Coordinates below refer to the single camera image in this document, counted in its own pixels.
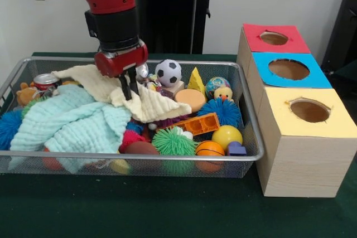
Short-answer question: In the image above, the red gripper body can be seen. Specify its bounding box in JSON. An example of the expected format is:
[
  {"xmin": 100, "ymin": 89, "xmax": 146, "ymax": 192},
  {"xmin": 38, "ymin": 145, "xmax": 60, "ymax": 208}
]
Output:
[{"xmin": 94, "ymin": 40, "xmax": 148, "ymax": 79}]

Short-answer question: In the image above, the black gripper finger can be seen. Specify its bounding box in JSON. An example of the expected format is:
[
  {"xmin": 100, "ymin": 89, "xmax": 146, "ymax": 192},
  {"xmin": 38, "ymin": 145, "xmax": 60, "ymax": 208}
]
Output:
[
  {"xmin": 118, "ymin": 74, "xmax": 132, "ymax": 101},
  {"xmin": 128, "ymin": 66, "xmax": 139, "ymax": 95}
]

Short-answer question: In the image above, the cream waffle cloth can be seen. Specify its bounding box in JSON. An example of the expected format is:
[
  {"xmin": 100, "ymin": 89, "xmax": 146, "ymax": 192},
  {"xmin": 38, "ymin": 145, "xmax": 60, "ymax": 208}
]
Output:
[{"xmin": 51, "ymin": 64, "xmax": 192, "ymax": 124}]

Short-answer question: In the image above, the mint green waffle cloth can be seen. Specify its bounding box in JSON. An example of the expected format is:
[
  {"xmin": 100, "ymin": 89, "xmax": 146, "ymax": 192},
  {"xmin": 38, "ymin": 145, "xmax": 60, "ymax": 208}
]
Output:
[{"xmin": 8, "ymin": 84, "xmax": 132, "ymax": 174}]

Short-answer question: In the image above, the shallow mesh bin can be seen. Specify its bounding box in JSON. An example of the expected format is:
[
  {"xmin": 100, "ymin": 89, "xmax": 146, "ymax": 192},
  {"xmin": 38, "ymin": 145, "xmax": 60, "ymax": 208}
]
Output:
[{"xmin": 0, "ymin": 56, "xmax": 264, "ymax": 179}]

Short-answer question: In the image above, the wooden box with three holes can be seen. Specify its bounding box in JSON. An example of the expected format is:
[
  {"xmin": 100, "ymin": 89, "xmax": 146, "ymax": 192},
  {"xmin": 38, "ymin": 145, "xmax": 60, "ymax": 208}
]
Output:
[{"xmin": 236, "ymin": 23, "xmax": 357, "ymax": 198}]

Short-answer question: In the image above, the small soccer ball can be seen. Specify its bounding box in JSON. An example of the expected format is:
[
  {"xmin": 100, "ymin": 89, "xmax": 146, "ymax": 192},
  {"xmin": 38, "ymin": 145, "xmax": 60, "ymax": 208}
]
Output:
[{"xmin": 155, "ymin": 59, "xmax": 182, "ymax": 88}]

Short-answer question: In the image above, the orange foam disc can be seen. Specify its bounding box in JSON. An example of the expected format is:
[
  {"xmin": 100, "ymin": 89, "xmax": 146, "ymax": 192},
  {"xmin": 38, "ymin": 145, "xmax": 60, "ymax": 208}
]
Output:
[{"xmin": 175, "ymin": 89, "xmax": 207, "ymax": 112}]

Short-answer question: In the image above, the brown toy football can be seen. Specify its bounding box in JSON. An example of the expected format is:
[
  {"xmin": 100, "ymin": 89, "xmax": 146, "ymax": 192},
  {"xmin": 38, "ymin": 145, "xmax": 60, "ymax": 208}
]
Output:
[{"xmin": 124, "ymin": 140, "xmax": 161, "ymax": 156}]

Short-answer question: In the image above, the green spiky ball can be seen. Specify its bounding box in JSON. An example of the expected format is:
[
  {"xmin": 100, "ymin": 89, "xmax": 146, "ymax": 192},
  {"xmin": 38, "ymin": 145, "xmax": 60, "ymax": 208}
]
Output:
[{"xmin": 152, "ymin": 128, "xmax": 197, "ymax": 176}]

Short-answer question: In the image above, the orange building brick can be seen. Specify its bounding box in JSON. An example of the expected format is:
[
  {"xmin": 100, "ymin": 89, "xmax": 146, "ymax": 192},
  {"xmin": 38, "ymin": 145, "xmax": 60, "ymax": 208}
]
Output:
[{"xmin": 156, "ymin": 112, "xmax": 221, "ymax": 136}]

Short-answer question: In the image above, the blue spiky ball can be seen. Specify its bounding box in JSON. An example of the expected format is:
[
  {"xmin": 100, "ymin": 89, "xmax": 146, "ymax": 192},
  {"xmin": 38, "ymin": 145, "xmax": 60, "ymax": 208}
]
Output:
[{"xmin": 196, "ymin": 98, "xmax": 242, "ymax": 129}]

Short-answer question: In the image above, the small orange basketball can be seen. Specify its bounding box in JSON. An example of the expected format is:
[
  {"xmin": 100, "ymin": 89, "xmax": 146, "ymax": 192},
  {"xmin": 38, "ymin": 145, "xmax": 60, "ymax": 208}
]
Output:
[{"xmin": 195, "ymin": 139, "xmax": 226, "ymax": 173}]

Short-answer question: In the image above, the yellow ball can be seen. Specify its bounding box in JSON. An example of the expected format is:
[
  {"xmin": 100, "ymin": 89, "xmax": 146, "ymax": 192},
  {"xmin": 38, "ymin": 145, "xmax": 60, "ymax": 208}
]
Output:
[{"xmin": 211, "ymin": 125, "xmax": 243, "ymax": 151}]

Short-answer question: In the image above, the dark green table cloth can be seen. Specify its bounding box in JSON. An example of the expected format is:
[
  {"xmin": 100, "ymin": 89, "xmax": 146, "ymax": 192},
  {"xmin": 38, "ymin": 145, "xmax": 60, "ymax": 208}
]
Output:
[{"xmin": 0, "ymin": 51, "xmax": 357, "ymax": 238}]

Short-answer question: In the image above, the black upright panel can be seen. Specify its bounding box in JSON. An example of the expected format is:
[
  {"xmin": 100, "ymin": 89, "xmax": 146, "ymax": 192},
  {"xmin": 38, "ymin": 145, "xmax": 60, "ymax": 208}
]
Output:
[{"xmin": 320, "ymin": 0, "xmax": 357, "ymax": 76}]

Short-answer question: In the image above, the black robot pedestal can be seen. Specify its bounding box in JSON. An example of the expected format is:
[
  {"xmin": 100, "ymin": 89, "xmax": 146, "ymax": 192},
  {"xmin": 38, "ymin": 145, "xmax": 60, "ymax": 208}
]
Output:
[{"xmin": 132, "ymin": 0, "xmax": 225, "ymax": 55}]

